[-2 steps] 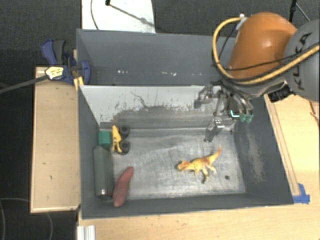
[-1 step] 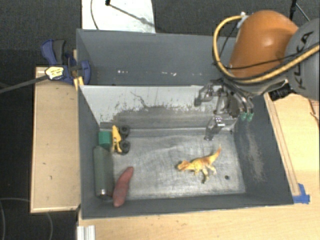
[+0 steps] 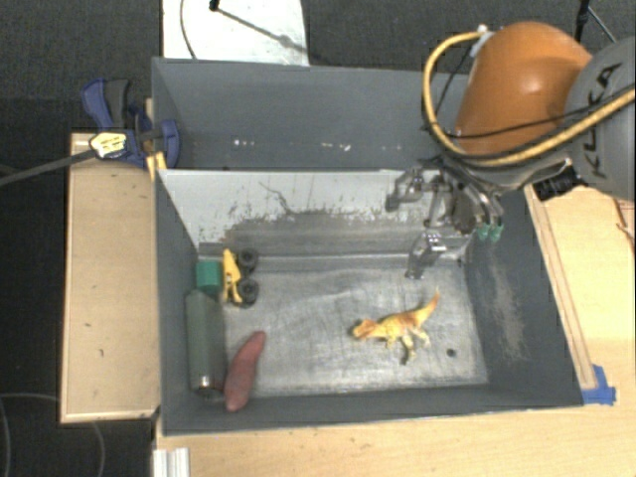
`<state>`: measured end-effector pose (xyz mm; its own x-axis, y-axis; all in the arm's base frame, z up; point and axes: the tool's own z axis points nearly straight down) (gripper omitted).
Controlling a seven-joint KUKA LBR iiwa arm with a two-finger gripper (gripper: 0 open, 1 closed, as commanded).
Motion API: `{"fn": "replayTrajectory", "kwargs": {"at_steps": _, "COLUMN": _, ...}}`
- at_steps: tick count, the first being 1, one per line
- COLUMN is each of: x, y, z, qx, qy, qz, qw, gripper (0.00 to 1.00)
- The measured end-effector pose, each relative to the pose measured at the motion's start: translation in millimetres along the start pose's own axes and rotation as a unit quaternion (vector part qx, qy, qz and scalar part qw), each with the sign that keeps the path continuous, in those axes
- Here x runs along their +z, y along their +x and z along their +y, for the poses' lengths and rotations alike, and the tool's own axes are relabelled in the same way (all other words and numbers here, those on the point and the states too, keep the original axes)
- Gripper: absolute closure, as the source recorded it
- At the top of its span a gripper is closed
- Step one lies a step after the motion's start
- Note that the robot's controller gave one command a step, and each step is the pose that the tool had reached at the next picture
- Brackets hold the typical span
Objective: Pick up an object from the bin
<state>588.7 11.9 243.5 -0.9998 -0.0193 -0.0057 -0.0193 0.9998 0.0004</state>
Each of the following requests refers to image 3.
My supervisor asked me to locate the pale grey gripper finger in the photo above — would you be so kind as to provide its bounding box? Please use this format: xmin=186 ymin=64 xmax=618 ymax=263
xmin=404 ymin=232 xmax=447 ymax=280
xmin=385 ymin=166 xmax=425 ymax=213

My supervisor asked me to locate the yellow and orange toy dinosaur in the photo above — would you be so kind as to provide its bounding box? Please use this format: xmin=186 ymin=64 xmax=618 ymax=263
xmin=351 ymin=287 xmax=443 ymax=366

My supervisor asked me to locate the grey metal bin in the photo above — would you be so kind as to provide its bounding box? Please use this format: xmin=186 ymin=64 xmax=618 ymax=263
xmin=148 ymin=56 xmax=585 ymax=437

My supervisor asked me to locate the yellow and green toy truck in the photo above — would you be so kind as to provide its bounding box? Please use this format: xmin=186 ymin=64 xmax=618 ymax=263
xmin=194 ymin=247 xmax=261 ymax=309

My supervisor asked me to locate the red-brown toy sweet potato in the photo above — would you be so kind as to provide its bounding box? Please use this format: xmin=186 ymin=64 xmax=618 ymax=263
xmin=223 ymin=330 xmax=268 ymax=413

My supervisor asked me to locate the black cylinder on white bracket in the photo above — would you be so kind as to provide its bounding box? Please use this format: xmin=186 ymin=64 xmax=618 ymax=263
xmin=532 ymin=165 xmax=586 ymax=203

